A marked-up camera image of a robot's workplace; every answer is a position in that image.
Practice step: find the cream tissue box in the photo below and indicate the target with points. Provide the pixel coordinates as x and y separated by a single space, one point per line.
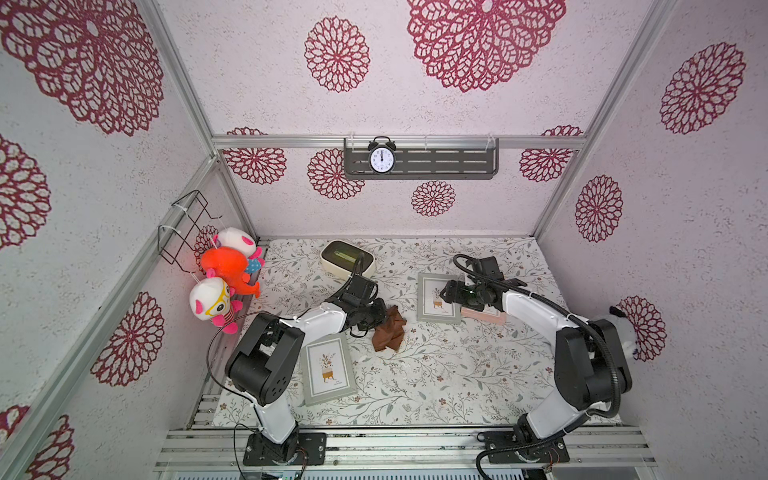
338 258

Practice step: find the grey wall shelf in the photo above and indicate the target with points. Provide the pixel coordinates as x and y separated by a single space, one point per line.
426 163

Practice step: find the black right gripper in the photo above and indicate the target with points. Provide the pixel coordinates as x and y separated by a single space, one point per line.
453 291

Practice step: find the green picture frame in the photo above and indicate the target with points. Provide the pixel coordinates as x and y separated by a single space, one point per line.
327 370
430 305

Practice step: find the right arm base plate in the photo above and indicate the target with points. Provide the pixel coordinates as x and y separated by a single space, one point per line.
506 448

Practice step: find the orange plush toy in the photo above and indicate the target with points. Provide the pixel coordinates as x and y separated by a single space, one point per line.
230 265

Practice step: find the black wire basket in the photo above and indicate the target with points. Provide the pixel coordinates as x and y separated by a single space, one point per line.
175 242

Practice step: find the white plush with glasses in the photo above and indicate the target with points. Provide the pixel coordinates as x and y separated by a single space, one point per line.
211 300

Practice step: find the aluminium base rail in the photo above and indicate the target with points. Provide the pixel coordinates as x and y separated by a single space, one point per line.
350 450

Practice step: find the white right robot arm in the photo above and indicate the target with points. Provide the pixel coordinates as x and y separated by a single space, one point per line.
591 357

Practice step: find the brown cloth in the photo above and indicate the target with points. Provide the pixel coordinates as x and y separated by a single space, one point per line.
390 334

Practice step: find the pink picture frame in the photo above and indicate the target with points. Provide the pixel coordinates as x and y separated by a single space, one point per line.
489 315

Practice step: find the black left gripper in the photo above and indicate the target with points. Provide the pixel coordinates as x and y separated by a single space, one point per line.
379 304

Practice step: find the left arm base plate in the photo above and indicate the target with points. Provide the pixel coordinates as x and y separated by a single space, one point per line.
294 449

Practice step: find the grey husky plush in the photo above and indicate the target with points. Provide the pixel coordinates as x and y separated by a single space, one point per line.
625 330

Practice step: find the white pink plush toy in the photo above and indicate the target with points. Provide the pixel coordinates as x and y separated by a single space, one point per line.
238 240

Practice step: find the black alarm clock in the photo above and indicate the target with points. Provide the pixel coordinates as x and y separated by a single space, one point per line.
382 154

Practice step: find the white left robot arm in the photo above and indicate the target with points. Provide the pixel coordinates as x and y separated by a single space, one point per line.
265 358

